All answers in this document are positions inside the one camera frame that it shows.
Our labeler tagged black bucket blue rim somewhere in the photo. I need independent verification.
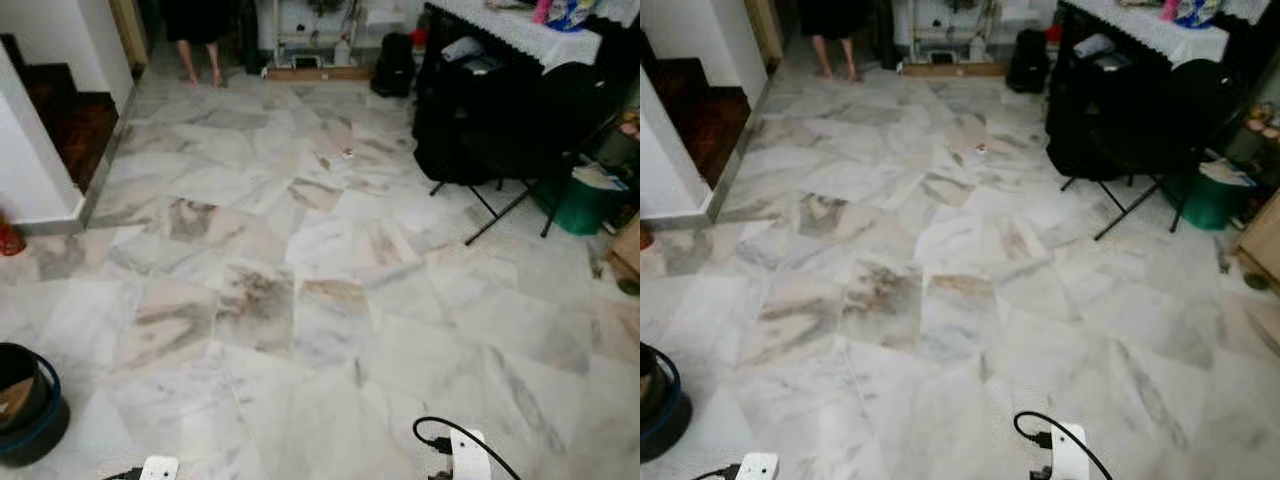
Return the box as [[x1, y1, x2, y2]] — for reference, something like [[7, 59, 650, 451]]
[[0, 343, 71, 468], [640, 343, 694, 463]]

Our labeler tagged dark wooden staircase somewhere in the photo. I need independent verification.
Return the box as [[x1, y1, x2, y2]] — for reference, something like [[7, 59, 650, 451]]
[[0, 33, 121, 194], [640, 30, 753, 191]]

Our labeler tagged stack of papers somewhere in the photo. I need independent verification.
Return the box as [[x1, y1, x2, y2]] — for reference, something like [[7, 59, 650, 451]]
[[1198, 158, 1259, 189], [572, 162, 629, 193]]

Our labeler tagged black floor appliance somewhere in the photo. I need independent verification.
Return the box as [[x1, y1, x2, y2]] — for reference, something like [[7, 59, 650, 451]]
[[1005, 28, 1051, 95], [370, 32, 418, 99]]

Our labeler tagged colourful printed bag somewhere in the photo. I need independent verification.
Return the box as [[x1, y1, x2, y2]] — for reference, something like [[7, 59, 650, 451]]
[[1172, 0, 1223, 28], [545, 0, 598, 31]]

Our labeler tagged beige louvred door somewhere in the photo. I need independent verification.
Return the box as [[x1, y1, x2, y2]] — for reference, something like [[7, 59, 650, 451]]
[[108, 0, 151, 73], [745, 0, 786, 69]]

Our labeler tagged person bare legs dark skirt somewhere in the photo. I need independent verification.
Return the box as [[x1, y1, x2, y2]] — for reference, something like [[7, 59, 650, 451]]
[[798, 0, 869, 83], [163, 0, 241, 88]]

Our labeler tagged white sewing machine table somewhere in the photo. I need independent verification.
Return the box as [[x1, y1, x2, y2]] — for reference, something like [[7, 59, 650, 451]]
[[255, 0, 421, 82], [893, 0, 1051, 79]]

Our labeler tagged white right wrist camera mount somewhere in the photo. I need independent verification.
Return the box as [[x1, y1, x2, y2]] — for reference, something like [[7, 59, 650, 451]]
[[1048, 423, 1091, 480], [447, 428, 493, 480]]

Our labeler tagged green bucket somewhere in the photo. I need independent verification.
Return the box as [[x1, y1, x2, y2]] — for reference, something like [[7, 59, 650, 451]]
[[1165, 160, 1251, 231], [533, 165, 628, 237]]

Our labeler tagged table with white lace cloth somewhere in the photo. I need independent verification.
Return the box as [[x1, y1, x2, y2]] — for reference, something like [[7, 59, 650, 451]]
[[425, 0, 641, 73], [1060, 0, 1280, 66]]

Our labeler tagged light wooden crate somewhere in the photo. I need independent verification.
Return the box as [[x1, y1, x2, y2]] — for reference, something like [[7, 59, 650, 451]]
[[605, 215, 641, 296], [1232, 195, 1280, 296]]

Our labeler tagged black folding chair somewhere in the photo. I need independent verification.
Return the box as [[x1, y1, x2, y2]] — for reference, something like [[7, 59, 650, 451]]
[[413, 35, 641, 247], [1045, 30, 1271, 242]]

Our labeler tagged large black bag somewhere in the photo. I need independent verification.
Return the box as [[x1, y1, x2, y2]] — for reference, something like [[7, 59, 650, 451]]
[[1045, 32, 1171, 181], [413, 35, 541, 186]]

